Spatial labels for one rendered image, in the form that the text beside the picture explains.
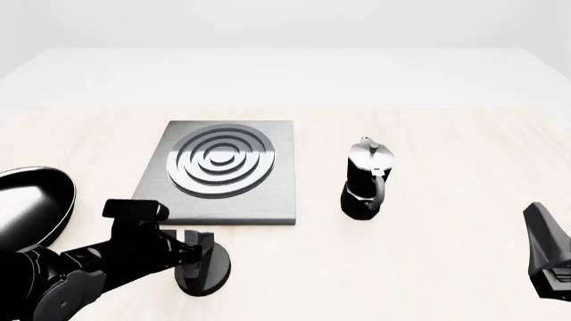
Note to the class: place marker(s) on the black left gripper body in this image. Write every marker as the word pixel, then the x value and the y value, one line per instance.
pixel 180 252

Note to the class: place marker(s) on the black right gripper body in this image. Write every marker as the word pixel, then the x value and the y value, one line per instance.
pixel 553 284

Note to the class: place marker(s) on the black frying pan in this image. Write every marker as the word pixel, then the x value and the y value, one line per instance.
pixel 27 200

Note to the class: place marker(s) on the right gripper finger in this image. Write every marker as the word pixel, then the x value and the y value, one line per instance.
pixel 546 234

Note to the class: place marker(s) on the round black stove knob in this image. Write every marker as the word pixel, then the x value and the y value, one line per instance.
pixel 220 267

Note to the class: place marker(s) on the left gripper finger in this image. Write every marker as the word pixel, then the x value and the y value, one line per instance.
pixel 167 234
pixel 200 241

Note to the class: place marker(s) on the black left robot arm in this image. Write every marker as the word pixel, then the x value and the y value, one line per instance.
pixel 89 264

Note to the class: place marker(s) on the black moka pot, silver lid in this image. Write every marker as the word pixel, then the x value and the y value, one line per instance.
pixel 363 187

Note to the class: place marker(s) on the grey stove plate with rings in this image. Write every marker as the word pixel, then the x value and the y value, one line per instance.
pixel 276 187

